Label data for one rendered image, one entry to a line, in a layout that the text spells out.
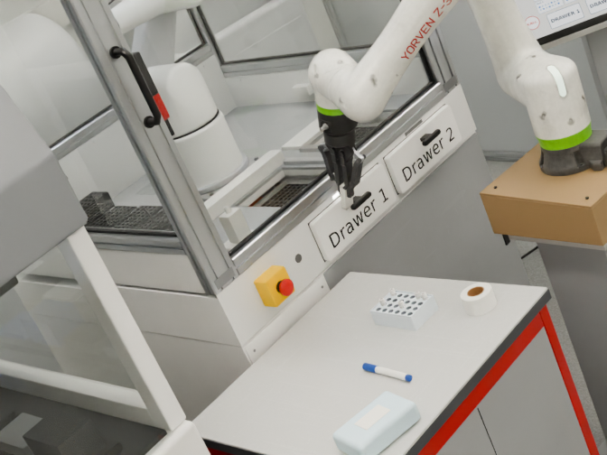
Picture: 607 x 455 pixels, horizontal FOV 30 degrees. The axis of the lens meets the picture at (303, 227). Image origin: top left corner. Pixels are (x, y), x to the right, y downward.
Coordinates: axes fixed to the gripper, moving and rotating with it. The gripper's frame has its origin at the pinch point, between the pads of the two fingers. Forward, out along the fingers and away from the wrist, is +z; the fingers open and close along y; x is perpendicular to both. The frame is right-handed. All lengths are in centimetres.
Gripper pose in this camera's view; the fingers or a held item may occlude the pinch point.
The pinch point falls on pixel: (346, 195)
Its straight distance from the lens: 277.5
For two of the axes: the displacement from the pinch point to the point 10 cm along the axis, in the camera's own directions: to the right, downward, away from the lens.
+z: 1.1, 7.8, 6.2
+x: 6.2, -5.4, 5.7
